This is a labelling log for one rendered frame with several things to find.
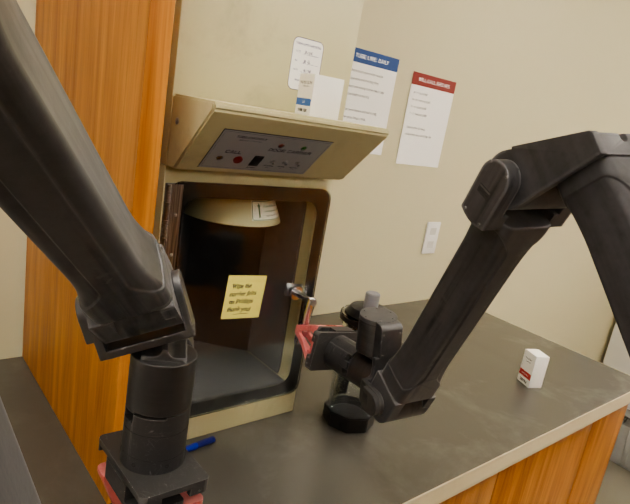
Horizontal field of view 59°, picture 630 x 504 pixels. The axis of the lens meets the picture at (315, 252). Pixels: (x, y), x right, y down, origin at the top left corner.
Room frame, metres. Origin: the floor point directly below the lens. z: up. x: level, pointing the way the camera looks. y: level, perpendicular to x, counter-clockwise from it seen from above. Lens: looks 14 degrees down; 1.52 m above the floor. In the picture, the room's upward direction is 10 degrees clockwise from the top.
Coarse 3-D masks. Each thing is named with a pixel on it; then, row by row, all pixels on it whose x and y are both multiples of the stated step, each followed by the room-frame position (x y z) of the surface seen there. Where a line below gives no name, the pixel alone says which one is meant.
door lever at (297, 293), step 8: (296, 288) 0.95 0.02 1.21; (296, 296) 0.94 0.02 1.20; (304, 296) 0.93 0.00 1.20; (312, 296) 0.92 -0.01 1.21; (304, 304) 0.92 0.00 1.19; (312, 304) 0.91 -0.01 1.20; (304, 312) 0.91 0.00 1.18; (312, 312) 0.92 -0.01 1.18; (304, 320) 0.91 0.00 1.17; (296, 336) 0.91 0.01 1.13; (304, 336) 0.91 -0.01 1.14; (296, 344) 0.91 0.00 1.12
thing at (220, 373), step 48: (192, 192) 0.80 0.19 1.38; (240, 192) 0.86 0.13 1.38; (288, 192) 0.92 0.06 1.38; (192, 240) 0.81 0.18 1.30; (240, 240) 0.86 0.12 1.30; (288, 240) 0.93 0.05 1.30; (192, 288) 0.81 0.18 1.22; (288, 288) 0.94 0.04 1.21; (240, 336) 0.88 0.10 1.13; (288, 336) 0.95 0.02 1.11; (240, 384) 0.89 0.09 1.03; (288, 384) 0.96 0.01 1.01
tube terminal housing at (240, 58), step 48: (192, 0) 0.79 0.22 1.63; (240, 0) 0.84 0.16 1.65; (288, 0) 0.90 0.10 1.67; (336, 0) 0.96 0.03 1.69; (192, 48) 0.80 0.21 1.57; (240, 48) 0.85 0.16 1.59; (288, 48) 0.90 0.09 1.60; (336, 48) 0.97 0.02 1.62; (240, 96) 0.86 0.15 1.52; (288, 96) 0.91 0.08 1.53; (192, 432) 0.85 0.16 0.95
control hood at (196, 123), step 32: (192, 96) 0.78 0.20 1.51; (192, 128) 0.73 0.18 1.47; (224, 128) 0.74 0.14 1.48; (256, 128) 0.76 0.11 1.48; (288, 128) 0.79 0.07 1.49; (320, 128) 0.82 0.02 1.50; (352, 128) 0.86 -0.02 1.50; (384, 128) 0.90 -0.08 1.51; (192, 160) 0.77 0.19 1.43; (320, 160) 0.89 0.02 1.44; (352, 160) 0.93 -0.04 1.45
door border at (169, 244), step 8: (176, 184) 0.78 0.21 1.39; (176, 192) 0.78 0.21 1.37; (176, 200) 0.79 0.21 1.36; (168, 208) 0.77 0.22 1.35; (176, 208) 0.79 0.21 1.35; (168, 216) 0.78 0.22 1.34; (176, 216) 0.79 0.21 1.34; (168, 224) 0.78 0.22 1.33; (176, 224) 0.79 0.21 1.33; (168, 232) 0.78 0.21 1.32; (176, 232) 0.79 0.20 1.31; (168, 240) 0.78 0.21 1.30; (176, 240) 0.79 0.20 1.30; (168, 248) 0.78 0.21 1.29; (176, 248) 0.79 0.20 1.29; (168, 256) 0.78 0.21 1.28
